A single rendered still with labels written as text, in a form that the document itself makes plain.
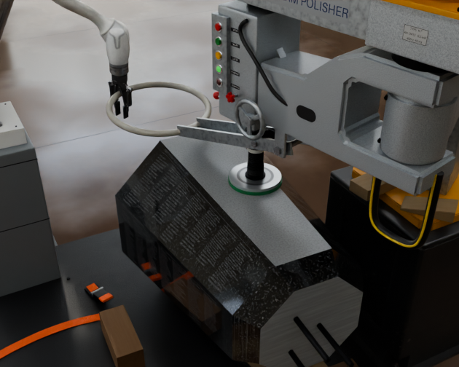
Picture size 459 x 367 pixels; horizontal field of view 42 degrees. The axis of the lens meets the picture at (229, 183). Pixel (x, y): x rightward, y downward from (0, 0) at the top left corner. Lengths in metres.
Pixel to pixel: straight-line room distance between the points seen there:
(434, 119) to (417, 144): 0.09
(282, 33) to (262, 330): 1.01
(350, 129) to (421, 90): 0.32
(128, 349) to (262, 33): 1.46
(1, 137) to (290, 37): 1.41
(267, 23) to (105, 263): 1.78
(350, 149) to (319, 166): 2.30
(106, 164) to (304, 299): 2.47
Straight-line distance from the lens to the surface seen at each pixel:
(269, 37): 2.04
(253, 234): 2.12
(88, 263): 3.33
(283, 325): 2.07
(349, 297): 2.17
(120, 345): 2.71
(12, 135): 2.86
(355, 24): 1.72
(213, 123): 2.59
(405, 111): 1.70
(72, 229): 3.63
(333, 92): 1.83
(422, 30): 1.58
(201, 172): 2.47
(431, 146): 1.76
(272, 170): 2.43
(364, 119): 1.94
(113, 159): 4.27
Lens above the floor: 2.12
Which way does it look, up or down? 33 degrees down
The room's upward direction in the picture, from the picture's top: straight up
